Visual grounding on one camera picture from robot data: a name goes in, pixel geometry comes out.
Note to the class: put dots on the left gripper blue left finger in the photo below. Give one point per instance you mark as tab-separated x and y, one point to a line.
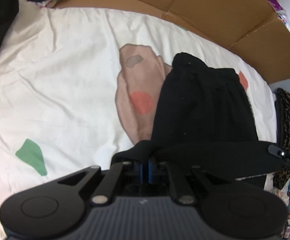
122	179

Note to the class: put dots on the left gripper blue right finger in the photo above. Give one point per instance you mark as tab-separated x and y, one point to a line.
167	179

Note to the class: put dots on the black shorts with bear lining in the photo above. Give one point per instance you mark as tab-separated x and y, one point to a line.
189	113

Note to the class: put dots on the leopard print folded garment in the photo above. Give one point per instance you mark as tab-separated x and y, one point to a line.
282	105

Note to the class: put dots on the cream bear print bedsheet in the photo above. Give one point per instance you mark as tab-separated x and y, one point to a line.
60	83

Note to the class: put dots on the purple white refill pouch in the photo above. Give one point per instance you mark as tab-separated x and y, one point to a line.
280	12

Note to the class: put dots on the brown cardboard sheet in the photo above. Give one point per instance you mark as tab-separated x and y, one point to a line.
250	29

